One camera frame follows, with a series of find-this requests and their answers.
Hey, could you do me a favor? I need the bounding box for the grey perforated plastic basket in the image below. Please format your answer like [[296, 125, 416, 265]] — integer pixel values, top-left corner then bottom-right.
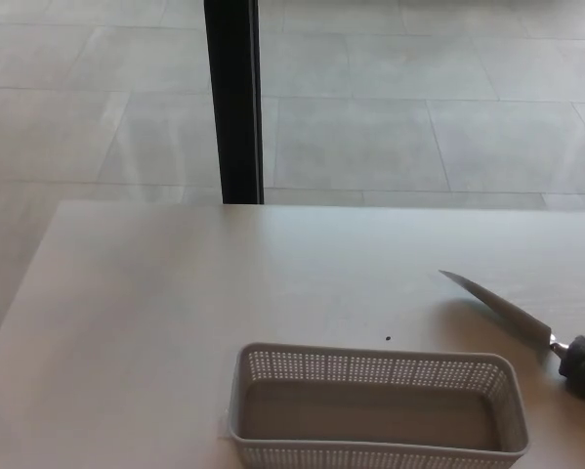
[[227, 341, 530, 469]]

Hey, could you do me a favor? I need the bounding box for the black vertical frame post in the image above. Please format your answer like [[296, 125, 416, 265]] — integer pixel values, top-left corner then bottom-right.
[[203, 0, 266, 205]]

